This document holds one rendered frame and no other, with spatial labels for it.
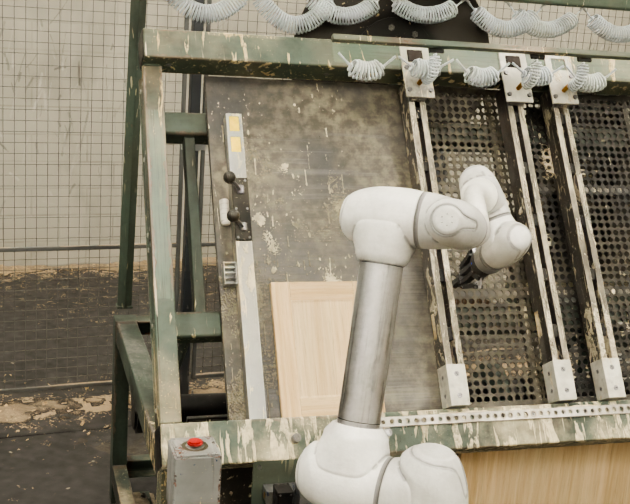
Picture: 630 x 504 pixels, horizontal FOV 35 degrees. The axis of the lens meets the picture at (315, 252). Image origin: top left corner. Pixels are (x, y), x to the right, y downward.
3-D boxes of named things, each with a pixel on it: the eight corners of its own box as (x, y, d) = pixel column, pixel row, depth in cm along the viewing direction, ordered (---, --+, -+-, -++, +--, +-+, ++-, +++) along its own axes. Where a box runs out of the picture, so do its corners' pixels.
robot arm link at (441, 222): (492, 203, 232) (436, 196, 237) (475, 192, 216) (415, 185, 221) (484, 259, 232) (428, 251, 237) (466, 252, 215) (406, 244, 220)
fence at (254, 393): (246, 422, 283) (249, 419, 280) (223, 118, 313) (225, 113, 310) (263, 421, 285) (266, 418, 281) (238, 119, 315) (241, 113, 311)
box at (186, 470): (172, 523, 251) (175, 457, 247) (165, 501, 262) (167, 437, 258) (219, 520, 255) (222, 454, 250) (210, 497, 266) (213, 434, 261)
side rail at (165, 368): (154, 430, 281) (160, 423, 271) (138, 81, 316) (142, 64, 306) (176, 429, 283) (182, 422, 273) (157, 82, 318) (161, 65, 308)
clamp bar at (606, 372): (591, 402, 315) (634, 386, 294) (529, 68, 353) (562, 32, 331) (619, 401, 318) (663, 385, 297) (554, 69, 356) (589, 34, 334)
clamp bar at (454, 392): (436, 410, 300) (469, 394, 278) (388, 60, 338) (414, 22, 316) (467, 409, 303) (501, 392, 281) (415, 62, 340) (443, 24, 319)
